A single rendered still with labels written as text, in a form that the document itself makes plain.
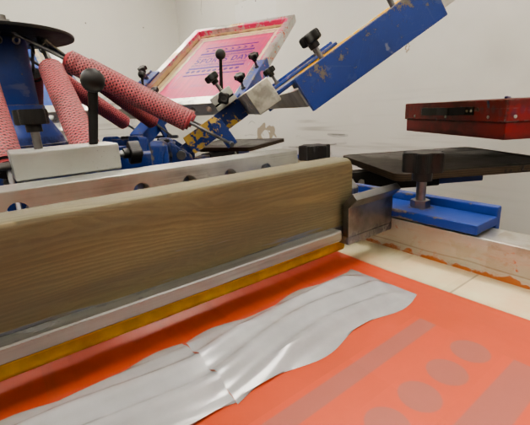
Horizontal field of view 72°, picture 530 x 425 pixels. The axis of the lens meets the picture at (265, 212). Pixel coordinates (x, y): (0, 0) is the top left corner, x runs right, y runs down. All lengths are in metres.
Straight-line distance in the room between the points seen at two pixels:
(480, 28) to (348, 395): 2.17
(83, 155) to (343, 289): 0.37
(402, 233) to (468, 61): 1.93
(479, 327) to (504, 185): 1.96
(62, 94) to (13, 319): 0.62
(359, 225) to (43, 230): 0.27
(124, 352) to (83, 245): 0.08
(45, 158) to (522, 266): 0.52
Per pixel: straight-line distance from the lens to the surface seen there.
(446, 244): 0.39
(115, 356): 0.28
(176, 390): 0.23
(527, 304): 0.35
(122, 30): 4.69
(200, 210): 0.27
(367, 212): 0.38
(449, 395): 0.24
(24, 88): 1.07
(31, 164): 0.53
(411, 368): 0.25
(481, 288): 0.36
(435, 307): 0.32
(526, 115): 1.03
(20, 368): 0.28
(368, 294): 0.32
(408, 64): 2.47
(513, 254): 0.37
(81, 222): 0.24
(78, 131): 0.74
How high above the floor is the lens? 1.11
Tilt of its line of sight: 16 degrees down
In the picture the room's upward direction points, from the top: 3 degrees counter-clockwise
